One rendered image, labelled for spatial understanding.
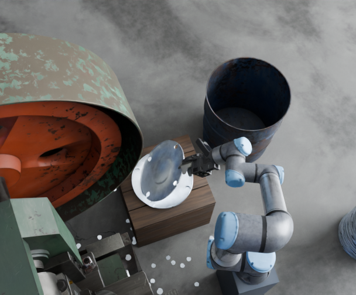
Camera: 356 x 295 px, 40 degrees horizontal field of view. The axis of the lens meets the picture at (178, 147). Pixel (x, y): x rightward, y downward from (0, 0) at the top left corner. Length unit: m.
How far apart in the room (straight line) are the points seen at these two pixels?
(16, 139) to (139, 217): 1.12
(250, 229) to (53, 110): 0.71
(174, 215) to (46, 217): 1.19
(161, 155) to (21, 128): 1.13
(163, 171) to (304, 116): 1.11
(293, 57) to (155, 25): 0.90
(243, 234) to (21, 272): 0.70
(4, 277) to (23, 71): 0.43
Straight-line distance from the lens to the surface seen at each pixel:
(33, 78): 1.06
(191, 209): 2.31
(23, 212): 1.16
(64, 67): 1.12
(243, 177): 1.87
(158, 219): 2.29
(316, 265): 2.71
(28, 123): 1.23
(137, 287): 1.79
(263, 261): 1.95
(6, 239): 1.13
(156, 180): 2.24
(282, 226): 1.57
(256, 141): 2.49
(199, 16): 3.31
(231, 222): 1.53
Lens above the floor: 2.55
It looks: 65 degrees down
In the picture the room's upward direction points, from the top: 4 degrees clockwise
